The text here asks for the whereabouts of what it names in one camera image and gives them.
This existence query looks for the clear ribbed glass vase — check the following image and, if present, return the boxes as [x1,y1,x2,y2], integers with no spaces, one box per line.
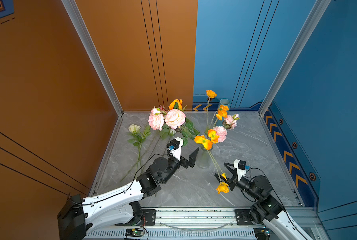
[196,145,212,169]

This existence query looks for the aluminium corner post right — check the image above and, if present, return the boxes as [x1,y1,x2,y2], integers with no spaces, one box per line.
[258,0,331,117]

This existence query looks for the yellow orange poppy stem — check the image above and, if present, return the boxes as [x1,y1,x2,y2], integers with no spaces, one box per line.
[194,90,229,150]

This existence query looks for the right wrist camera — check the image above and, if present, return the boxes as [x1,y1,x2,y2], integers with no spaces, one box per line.
[233,160,250,181]

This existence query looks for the green circuit board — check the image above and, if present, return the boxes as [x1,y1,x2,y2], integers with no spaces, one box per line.
[124,228,146,240]

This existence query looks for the white rose flower stem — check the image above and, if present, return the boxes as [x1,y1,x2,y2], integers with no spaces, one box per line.
[127,124,151,174]

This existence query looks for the aluminium front rail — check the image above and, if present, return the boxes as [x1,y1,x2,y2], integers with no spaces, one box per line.
[65,206,329,240]

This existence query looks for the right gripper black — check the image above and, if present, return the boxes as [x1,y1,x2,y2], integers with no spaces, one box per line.
[215,163,262,202]

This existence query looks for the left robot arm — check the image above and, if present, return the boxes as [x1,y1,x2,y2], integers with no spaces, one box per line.
[57,149,199,240]

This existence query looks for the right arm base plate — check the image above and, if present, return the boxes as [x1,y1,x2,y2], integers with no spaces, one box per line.
[234,209,267,226]

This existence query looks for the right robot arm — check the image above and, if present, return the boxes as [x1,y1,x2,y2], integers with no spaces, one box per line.
[214,160,312,240]

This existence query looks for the pink ranunculus flower stem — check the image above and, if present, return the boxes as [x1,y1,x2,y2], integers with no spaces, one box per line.
[213,114,239,143]

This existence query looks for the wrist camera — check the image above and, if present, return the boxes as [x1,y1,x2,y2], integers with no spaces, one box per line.
[167,138,183,161]
[233,160,250,181]

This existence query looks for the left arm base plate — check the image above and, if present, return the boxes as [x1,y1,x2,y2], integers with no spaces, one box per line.
[115,209,156,227]

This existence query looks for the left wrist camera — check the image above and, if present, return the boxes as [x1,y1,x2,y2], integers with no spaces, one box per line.
[167,138,183,161]

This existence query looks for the aluminium corner post left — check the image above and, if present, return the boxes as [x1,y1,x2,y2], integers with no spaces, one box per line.
[61,0,123,117]

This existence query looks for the pink white lisianthus stem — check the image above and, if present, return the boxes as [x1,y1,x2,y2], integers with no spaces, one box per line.
[128,104,200,172]

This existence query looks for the aluminium corner post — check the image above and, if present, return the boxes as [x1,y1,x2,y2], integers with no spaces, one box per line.
[61,0,123,117]
[258,0,331,117]

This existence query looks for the orange rose flower stem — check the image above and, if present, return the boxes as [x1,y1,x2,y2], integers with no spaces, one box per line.
[164,99,199,141]

